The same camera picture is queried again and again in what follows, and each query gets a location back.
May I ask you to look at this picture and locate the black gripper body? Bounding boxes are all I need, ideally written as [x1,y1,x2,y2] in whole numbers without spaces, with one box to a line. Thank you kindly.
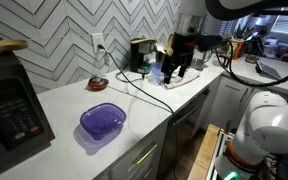
[172,31,197,60]

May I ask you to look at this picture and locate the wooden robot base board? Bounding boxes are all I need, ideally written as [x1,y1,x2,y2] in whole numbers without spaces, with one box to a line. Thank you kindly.
[187,123,222,180]

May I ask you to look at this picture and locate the clear blue plastic container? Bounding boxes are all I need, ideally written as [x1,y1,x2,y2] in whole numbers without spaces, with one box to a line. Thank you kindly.
[146,62,167,86]

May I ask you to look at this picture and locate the wooden spatula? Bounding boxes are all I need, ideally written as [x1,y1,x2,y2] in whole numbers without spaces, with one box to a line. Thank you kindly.
[166,33,175,57]

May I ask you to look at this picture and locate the metal utensil holder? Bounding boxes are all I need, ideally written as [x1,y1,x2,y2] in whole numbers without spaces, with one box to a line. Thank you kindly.
[155,43,169,66]

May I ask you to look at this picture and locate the clear glass pitcher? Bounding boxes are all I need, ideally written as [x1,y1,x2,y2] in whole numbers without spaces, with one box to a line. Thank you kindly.
[191,48,214,71]

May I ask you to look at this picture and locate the black coffee maker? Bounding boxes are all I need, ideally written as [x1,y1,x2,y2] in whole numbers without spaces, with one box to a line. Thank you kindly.
[129,39,158,75]

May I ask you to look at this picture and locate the long wooden spoon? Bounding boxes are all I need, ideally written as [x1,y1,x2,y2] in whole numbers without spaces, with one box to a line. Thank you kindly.
[130,37,159,46]

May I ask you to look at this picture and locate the built-in dishwasher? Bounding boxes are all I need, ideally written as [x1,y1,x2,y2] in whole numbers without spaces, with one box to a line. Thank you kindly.
[169,87,212,141]

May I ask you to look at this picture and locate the grey cabinet doors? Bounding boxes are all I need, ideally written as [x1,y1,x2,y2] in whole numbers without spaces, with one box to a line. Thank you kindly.
[197,75,253,132]

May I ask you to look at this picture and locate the orange plant pot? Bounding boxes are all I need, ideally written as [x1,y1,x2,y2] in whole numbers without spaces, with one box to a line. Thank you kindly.
[231,37,247,61]

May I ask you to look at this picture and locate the small red dish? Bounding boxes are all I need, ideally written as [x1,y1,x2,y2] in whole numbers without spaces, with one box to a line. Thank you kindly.
[87,75,110,91]

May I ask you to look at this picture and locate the purple plastic lidded container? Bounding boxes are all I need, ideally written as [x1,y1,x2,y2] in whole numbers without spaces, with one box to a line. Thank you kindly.
[79,102,128,141]

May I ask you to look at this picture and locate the dark tablet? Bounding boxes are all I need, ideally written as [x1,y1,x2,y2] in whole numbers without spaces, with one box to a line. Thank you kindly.
[255,61,282,81]

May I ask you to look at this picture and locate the grey drawer cabinet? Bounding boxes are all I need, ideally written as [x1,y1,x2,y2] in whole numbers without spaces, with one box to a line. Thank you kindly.
[93,119,169,180]

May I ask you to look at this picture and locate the wooden board on microwave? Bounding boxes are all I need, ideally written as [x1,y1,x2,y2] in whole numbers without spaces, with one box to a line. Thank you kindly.
[0,39,30,57]

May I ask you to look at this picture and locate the black microwave oven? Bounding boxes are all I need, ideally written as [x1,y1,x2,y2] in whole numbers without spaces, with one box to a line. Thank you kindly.
[0,49,56,180]

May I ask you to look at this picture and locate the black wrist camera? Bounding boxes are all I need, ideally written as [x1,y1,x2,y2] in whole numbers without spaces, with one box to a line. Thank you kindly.
[195,34,227,53]

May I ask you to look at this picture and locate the black power cable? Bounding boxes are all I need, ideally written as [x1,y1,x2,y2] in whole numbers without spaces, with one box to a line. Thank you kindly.
[97,43,180,180]

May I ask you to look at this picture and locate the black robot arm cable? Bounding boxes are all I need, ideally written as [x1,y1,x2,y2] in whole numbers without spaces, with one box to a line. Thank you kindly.
[215,39,288,89]

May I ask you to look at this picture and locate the white wall outlet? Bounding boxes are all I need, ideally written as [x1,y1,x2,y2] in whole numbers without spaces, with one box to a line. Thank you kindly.
[91,32,106,54]

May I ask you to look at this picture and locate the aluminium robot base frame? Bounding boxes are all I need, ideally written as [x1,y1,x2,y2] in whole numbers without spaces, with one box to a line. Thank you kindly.
[206,128,236,180]

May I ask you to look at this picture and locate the gold drawer handle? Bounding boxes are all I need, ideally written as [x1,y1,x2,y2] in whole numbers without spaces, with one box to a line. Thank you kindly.
[142,167,154,180]
[132,142,159,166]

